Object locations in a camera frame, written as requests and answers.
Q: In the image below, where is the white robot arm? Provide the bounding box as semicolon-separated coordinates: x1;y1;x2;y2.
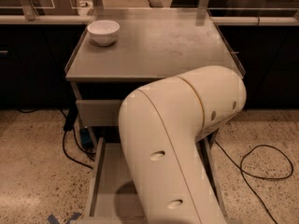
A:
119;66;246;224

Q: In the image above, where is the closed grey upper drawer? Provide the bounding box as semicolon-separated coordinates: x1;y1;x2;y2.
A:
76;100;121;126

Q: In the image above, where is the grey drawer cabinet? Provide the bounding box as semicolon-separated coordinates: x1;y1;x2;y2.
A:
66;8;245;143

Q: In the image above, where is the open grey lower drawer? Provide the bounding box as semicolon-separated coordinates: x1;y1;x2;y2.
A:
79;140;243;224

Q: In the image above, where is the blue power adapter box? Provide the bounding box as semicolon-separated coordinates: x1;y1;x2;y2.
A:
79;128;93;148

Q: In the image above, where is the white ceramic bowl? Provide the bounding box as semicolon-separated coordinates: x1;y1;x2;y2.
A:
87;20;121;46

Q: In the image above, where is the black floor cable left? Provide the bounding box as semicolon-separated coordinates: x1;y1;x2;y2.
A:
59;108;97;170

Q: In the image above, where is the black floor cable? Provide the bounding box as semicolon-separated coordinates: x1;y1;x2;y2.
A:
214;139;294;224
59;108;97;170

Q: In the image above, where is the black floor cable right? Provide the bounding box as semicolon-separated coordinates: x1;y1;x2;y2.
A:
214;139;294;224

